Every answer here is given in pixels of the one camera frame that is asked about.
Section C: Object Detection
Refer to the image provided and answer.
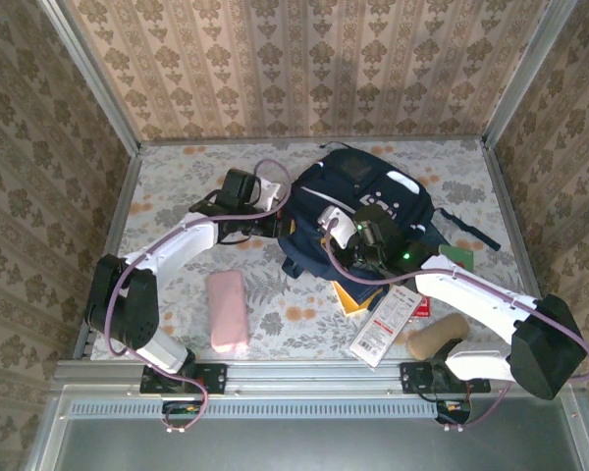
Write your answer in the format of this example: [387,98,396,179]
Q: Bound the aluminium back rail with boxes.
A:
[139,136,485,145]

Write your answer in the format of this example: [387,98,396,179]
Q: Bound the floral print tablecloth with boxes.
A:
[90,139,544,362]

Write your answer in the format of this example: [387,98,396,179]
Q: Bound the aluminium side rail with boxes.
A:
[479,139,546,303]
[73,150,143,362]

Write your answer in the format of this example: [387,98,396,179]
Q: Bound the tan fabric pouch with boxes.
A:
[405,313,471,359]

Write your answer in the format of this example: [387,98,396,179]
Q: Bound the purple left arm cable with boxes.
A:
[105,159,294,433]

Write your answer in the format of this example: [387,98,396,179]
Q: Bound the navy blue backpack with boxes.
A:
[277,141,502,282]

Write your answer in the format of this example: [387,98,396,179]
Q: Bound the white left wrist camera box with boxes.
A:
[258,179,284,205]

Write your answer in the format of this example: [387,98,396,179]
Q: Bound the green card with house print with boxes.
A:
[439,243,475,271]

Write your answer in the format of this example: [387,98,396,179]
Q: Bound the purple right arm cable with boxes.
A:
[323,218,589,433]

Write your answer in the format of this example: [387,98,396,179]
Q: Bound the pink pencil case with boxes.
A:
[205,269,250,354]

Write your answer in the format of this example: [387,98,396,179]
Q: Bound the yellow paperback book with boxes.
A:
[333,282,374,316]

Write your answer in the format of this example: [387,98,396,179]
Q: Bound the aluminium frame post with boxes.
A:
[36,0,142,154]
[481,0,581,148]

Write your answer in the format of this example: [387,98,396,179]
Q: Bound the aluminium front rail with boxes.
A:
[53,359,583,393]

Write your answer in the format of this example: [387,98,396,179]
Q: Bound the grey slotted cable duct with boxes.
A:
[61,395,441,419]

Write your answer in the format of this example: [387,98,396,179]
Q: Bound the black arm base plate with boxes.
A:
[139,363,228,396]
[400,361,492,396]

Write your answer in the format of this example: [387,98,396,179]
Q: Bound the white stationery blister pack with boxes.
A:
[348,286,426,367]

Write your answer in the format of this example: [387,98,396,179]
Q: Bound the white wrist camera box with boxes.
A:
[317,205,357,250]
[258,179,284,205]

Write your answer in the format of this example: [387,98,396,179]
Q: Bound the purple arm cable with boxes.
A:
[323,218,589,433]
[105,159,294,433]

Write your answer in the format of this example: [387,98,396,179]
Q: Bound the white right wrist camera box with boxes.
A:
[317,205,357,250]

